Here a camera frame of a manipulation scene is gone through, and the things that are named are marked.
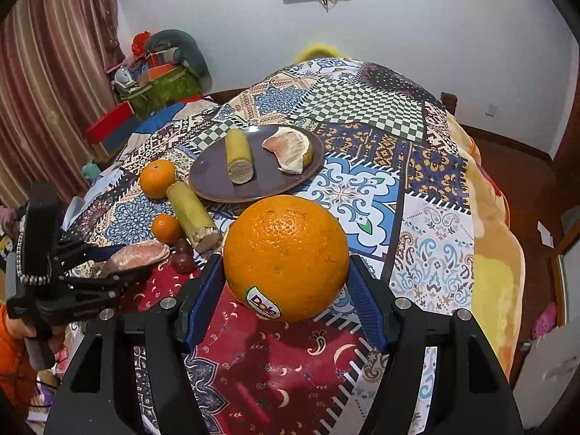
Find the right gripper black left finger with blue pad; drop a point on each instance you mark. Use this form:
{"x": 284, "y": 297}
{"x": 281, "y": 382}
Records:
{"x": 99, "y": 392}

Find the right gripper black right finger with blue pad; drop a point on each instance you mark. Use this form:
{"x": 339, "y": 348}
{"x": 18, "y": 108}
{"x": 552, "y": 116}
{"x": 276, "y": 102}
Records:
{"x": 471, "y": 394}

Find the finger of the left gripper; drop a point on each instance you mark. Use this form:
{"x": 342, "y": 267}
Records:
{"x": 79, "y": 252}
{"x": 93, "y": 288}

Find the large Dole orange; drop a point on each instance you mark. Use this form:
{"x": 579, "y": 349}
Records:
{"x": 286, "y": 258}

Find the long yellow sugarcane piece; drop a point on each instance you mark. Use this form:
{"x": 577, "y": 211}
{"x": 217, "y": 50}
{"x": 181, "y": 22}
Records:
{"x": 239, "y": 159}

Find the peeled pomelo wedge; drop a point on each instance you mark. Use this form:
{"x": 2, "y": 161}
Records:
{"x": 292, "y": 149}

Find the dark red grape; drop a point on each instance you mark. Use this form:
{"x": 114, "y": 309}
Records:
{"x": 183, "y": 263}
{"x": 182, "y": 246}

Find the small mandarin between canes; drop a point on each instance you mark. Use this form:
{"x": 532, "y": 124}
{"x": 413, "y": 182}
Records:
{"x": 166, "y": 228}

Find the short yellow sugarcane piece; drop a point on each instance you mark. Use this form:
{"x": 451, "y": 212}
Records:
{"x": 193, "y": 217}

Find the yellow orange blanket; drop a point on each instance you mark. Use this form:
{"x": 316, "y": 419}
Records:
{"x": 499, "y": 268}

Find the small mandarin near plate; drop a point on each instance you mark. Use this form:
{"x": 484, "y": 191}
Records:
{"x": 156, "y": 177}

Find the red blue box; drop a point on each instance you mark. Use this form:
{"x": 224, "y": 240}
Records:
{"x": 114, "y": 128}

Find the purple round plate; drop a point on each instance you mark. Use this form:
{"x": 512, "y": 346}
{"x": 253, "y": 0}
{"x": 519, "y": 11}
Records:
{"x": 209, "y": 179}

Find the striped pink curtain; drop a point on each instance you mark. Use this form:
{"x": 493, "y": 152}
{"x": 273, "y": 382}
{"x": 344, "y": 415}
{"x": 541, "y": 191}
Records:
{"x": 54, "y": 58}

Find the patchwork patterned bedspread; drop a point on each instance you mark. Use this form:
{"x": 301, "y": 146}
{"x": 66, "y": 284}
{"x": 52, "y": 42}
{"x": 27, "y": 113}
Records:
{"x": 393, "y": 178}

